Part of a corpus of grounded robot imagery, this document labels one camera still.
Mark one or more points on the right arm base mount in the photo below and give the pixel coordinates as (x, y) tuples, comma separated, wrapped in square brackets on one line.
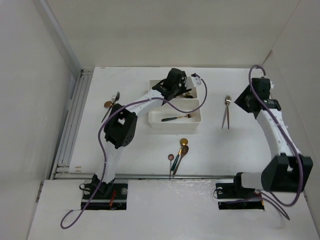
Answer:
[(232, 196)]

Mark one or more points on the green-handled gold spoon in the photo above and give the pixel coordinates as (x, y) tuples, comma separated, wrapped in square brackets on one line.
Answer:
[(183, 142)]

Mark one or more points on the copper spoon long handle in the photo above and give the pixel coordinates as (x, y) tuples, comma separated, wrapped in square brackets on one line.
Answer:
[(108, 104)]

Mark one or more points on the brown wooden spoon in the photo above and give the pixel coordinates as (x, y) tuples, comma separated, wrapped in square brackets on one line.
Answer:
[(184, 151)]

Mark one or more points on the white fork container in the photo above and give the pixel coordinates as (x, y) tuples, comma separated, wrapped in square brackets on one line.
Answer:
[(181, 124)]

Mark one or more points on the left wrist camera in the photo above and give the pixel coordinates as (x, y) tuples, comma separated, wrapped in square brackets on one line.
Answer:
[(196, 80)]

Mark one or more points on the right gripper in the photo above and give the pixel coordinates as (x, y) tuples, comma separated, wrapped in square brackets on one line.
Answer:
[(240, 100)]

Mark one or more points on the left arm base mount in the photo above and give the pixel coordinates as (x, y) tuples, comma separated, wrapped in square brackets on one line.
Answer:
[(115, 200)]

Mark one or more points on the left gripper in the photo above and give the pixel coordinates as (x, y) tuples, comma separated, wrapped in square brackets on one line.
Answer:
[(184, 86)]

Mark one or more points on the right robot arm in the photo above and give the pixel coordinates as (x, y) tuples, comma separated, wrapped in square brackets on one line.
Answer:
[(288, 168)]

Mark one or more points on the silver-handled black fork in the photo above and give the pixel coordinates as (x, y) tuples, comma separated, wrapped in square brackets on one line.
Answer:
[(116, 97)]

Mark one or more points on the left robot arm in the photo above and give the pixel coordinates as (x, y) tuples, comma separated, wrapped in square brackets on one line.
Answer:
[(118, 130)]

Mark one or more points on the green-handled gold fork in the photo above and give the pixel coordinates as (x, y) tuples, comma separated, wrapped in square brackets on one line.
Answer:
[(187, 116)]

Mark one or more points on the aluminium rail frame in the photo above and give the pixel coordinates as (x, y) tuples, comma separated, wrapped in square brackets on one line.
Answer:
[(66, 143)]

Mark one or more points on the small copper spoon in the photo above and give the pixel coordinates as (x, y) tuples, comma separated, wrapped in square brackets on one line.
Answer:
[(170, 158)]

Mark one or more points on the white spoon container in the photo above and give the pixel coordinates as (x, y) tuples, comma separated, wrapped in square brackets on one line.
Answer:
[(153, 82)]

